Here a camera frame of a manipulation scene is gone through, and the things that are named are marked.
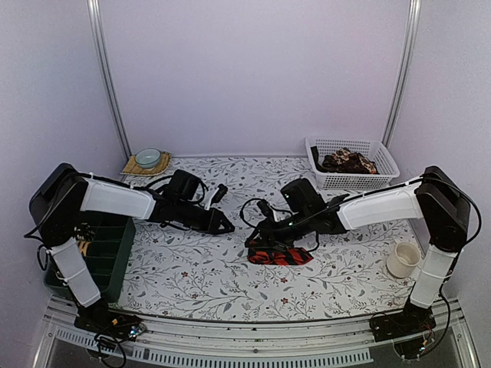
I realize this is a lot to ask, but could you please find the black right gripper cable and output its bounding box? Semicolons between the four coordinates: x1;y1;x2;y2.
239;197;321;254

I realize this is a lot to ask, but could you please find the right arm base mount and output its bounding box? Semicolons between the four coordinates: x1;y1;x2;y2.
369;297;451;361

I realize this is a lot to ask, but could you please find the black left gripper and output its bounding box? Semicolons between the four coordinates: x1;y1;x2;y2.
176;199;236;235

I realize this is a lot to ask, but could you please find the white perforated plastic basket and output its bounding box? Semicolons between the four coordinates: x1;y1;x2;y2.
305;136;400;190

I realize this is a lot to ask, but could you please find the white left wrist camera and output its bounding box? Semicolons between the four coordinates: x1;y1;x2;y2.
203;184;228;210

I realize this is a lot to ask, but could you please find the red black striped tie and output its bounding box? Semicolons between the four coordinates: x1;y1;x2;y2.
247;248;313;266

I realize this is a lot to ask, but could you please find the aluminium frame post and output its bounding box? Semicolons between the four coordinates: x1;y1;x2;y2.
382;0;422;148
87;0;132;159

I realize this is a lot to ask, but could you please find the light blue bowl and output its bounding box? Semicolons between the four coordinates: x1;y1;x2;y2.
135;148;162;169

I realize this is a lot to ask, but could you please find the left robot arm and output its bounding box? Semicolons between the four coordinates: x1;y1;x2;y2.
24;163;235;333

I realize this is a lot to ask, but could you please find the left aluminium frame post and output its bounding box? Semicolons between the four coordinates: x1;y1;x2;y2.
87;0;132;159

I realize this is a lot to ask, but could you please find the tan patterned rolled tie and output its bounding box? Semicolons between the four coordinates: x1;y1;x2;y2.
77;241;92;257

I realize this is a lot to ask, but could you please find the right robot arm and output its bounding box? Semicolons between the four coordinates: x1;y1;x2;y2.
245;166;478;334

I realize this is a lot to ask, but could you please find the yellow woven coaster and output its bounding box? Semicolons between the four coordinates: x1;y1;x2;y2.
120;152;172;177

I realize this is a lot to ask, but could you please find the brown patterned tie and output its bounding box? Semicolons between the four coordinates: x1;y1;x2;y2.
321;148;379;175

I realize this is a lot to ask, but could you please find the black floral rolled tie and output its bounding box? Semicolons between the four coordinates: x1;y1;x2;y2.
74;223;95;242

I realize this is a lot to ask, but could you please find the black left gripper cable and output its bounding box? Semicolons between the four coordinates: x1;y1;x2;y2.
145;176;210;206

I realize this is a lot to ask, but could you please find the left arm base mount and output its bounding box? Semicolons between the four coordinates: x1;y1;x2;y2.
73;298;149;360

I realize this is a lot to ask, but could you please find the white ceramic mug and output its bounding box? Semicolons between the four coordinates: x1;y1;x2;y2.
386;242;421;278

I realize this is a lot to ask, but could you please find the dark green divided organizer box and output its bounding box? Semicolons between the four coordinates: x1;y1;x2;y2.
44;212;136;307

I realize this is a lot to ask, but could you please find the floral patterned table mat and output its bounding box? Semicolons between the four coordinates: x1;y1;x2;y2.
115;157;416;322

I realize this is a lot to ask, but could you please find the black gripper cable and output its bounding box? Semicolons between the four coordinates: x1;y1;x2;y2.
239;197;321;254
145;176;210;206

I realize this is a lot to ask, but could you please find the slotted aluminium front rail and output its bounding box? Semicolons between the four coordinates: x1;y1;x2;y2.
33;311;484;367

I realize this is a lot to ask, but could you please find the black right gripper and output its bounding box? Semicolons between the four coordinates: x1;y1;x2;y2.
245;209;314;252

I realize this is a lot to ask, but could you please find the right aluminium frame post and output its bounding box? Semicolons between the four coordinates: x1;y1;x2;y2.
382;0;422;148

